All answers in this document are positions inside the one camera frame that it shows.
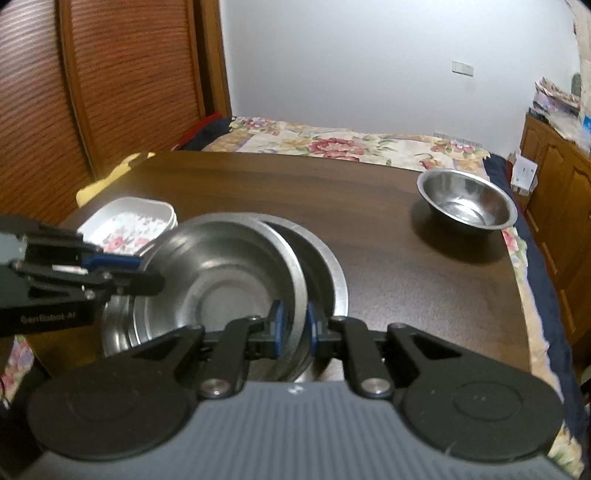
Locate red cloth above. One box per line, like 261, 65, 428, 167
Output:
182, 113, 220, 141

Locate pile of papers and bags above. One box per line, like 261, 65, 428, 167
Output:
526, 69, 591, 154

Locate wooden cabinet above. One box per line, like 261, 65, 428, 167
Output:
519, 113, 591, 358

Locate small steel bowl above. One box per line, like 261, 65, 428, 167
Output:
416, 168, 519, 237

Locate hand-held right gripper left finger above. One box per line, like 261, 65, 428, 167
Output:
131, 300, 284, 400

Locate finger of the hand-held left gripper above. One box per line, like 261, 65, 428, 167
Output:
84, 249, 142, 274
91, 270, 166, 299

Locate wall socket strip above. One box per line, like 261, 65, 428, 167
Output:
433, 130, 484, 149

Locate floral blanket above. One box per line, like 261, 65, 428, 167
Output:
0, 115, 584, 480

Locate large steel bowl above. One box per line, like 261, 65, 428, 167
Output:
133, 213, 308, 383
99, 216, 350, 384

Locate yellow cloth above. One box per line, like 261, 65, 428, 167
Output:
75, 151, 157, 209

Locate small white box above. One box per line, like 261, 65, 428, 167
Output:
510, 154, 539, 195

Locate wooden louvered wardrobe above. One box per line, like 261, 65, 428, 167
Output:
0, 0, 232, 228

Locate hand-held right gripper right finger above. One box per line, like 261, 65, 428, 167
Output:
305, 302, 463, 399

